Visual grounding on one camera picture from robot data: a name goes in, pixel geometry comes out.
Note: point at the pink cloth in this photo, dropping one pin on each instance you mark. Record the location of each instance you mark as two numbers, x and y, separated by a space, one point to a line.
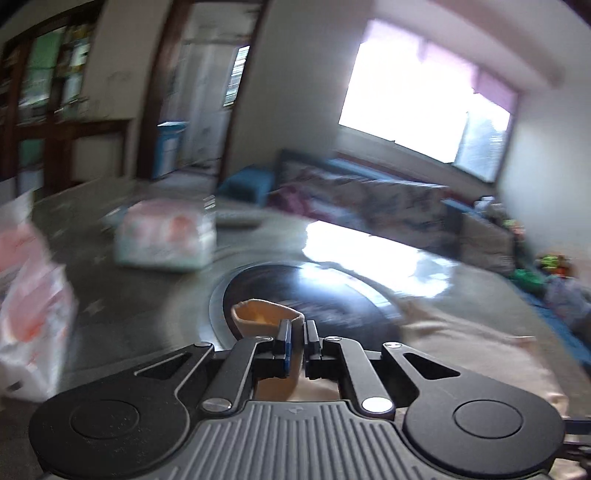
291 198

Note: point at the brown wooden cabinet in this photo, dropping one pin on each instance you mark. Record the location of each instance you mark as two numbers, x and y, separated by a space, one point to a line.
69 147

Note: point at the brown green plush toys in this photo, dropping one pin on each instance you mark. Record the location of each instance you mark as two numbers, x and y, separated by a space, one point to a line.
554 264

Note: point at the white pink plastic bag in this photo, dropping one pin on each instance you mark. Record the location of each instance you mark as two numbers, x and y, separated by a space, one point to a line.
32 314

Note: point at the clear plastic storage box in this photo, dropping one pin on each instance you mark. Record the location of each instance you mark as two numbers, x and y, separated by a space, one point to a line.
570 302

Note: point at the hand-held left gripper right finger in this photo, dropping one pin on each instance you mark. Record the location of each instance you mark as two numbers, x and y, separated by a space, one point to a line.
310 344

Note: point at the blue cabinet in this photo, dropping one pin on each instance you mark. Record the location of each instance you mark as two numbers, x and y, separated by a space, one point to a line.
170 147

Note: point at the window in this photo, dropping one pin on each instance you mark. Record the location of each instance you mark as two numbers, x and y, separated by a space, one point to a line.
406 92

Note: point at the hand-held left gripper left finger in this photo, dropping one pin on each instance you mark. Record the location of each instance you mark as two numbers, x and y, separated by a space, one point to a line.
286 344

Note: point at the dark brown door frame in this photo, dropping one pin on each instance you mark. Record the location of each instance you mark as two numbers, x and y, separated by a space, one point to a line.
157 69

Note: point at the white pink tissue pack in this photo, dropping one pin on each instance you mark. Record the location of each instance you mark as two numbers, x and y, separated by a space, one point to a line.
161 235

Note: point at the grey remote control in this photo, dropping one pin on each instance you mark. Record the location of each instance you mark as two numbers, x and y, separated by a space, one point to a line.
238 218

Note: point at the cream long-sleeve garment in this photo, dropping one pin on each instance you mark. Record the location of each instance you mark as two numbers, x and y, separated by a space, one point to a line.
461 341

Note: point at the plain grey cushion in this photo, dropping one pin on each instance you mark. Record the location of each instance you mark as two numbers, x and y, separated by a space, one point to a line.
487 244

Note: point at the green plastic bowl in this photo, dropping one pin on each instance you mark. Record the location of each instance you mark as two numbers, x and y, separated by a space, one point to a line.
528 278

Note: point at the round black induction cooktop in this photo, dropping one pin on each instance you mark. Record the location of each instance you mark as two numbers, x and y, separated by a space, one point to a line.
332 300

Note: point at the blue corner sofa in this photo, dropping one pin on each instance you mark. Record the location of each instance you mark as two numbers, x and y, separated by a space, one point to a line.
244 184

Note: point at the wide butterfly print cushion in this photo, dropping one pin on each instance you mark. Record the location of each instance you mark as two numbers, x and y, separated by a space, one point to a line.
332 194

